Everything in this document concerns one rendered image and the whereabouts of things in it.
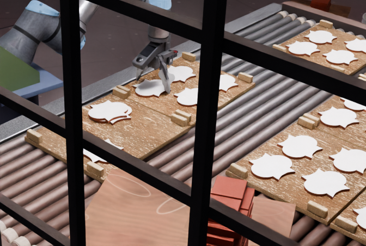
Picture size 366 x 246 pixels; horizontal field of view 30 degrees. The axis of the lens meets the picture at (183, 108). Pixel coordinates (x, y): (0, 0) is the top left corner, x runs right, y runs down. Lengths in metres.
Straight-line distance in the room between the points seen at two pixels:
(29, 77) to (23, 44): 0.13
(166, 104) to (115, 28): 3.03
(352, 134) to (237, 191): 0.95
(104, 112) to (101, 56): 2.63
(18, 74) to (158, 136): 0.67
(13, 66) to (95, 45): 2.54
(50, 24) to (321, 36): 1.16
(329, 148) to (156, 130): 0.56
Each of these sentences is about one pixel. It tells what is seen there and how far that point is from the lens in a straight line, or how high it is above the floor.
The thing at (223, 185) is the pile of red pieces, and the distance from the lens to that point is 1.48.
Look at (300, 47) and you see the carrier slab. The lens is 2.90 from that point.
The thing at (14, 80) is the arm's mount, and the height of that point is 0.91.
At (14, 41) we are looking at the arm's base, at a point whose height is 1.04.
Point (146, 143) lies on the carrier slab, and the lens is 2.17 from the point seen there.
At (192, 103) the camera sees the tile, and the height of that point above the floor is 0.95.
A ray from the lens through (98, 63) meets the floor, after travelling 4.82.
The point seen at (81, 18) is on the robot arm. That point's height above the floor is 1.08.
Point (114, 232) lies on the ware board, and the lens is 1.66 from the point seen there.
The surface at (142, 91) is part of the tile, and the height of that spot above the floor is 0.95.
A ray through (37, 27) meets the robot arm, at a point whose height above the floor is 1.08.
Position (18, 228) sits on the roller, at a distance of 1.88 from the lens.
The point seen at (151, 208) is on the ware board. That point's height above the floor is 1.04.
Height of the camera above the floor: 2.10
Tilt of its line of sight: 30 degrees down
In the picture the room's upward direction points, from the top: 3 degrees clockwise
